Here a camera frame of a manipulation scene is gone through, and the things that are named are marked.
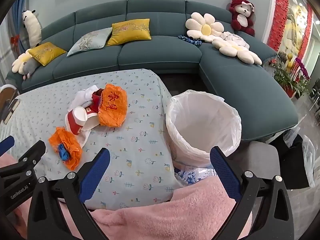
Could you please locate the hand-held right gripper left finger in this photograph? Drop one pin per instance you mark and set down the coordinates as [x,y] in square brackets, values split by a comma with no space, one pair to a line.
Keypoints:
[94,175]

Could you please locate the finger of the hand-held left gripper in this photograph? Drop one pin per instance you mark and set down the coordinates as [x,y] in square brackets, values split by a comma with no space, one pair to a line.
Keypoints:
[30,155]
[6,143]

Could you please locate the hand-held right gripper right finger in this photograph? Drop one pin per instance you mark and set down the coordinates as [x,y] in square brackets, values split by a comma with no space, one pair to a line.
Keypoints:
[225,172]

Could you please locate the blue glove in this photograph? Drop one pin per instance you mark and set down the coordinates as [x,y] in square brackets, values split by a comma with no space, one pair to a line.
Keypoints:
[64,152]

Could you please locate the small orange plastic bag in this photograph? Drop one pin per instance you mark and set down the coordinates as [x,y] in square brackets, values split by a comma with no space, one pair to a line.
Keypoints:
[67,140]

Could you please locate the red and white paper cup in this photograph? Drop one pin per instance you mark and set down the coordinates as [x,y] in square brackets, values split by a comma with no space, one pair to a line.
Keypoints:
[73,122]

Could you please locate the white lined trash bin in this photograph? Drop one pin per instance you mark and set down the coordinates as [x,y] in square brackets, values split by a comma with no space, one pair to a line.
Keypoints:
[200,120]

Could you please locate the large orange plastic bag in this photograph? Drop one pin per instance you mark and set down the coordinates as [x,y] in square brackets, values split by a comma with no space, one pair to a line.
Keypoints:
[112,107]

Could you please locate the white paper towel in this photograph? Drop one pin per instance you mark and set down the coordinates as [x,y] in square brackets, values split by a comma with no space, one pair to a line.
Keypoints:
[81,97]

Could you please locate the blue and white patterned cloth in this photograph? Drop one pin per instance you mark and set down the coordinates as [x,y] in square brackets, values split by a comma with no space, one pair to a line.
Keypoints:
[195,176]

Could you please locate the grey stool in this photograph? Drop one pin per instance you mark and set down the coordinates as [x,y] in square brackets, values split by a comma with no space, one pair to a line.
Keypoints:
[260,160]

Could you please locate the white round chair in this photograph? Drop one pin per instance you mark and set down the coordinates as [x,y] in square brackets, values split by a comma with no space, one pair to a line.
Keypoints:
[7,95]

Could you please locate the floral printed blanket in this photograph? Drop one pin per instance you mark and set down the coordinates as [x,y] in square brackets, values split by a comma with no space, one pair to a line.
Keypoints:
[140,135]

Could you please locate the black bag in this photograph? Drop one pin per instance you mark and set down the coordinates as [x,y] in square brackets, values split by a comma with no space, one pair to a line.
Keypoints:
[292,160]

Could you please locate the red envelope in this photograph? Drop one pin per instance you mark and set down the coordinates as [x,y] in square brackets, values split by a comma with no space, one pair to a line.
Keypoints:
[93,106]

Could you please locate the pink fleece blanket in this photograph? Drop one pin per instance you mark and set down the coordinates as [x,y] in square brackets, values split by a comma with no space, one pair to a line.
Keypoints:
[155,220]

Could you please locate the grey plush mouse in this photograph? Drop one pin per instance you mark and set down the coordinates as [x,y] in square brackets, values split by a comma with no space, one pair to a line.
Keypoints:
[31,67]

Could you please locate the small white flower cushion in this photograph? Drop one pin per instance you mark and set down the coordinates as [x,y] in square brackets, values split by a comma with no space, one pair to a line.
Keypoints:
[18,63]

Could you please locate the clear plastic bag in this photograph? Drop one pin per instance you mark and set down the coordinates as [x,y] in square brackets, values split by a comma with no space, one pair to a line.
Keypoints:
[308,155]

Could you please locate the small yellow embroidered pillow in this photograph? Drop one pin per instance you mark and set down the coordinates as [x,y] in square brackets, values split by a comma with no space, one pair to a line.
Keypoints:
[46,52]

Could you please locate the red curtain bow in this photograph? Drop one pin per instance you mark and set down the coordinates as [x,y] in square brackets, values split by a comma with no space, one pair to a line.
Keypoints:
[15,40]

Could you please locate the potted green plants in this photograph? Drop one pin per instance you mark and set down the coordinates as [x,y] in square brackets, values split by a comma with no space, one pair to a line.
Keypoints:
[285,77]

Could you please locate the white plush alpaca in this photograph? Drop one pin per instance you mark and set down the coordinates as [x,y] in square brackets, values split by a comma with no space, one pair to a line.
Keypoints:
[32,28]

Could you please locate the flat white flower cushion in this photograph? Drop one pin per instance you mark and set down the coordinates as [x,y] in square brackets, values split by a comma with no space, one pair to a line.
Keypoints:
[240,52]

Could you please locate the blue curtain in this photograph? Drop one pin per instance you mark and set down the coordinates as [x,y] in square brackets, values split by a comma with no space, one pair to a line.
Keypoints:
[18,17]

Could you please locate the light blue embroidered pillow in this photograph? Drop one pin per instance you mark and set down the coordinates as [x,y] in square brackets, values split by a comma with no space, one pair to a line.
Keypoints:
[90,41]

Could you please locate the purple orchid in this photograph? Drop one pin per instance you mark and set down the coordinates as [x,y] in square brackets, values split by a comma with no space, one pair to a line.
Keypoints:
[302,67]

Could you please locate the white crumpled cloth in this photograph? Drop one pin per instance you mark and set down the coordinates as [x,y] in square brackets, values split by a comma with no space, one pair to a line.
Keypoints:
[235,38]

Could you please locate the teal sectional sofa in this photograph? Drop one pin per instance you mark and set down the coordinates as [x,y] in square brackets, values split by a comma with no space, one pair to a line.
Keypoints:
[160,52]

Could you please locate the blue beaded garland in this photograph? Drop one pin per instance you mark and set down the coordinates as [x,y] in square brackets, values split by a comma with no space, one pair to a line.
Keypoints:
[190,40]

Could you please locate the upright white flower cushion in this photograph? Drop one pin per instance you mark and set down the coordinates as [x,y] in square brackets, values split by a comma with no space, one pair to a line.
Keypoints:
[205,27]

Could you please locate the large yellow embroidered pillow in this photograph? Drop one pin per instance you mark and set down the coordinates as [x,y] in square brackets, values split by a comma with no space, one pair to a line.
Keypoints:
[130,31]

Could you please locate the red and white plush bear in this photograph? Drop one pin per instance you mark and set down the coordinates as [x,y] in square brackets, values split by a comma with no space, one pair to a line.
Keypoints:
[241,17]

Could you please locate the red wall decoration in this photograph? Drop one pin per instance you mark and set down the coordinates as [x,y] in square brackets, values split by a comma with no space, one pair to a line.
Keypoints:
[277,17]

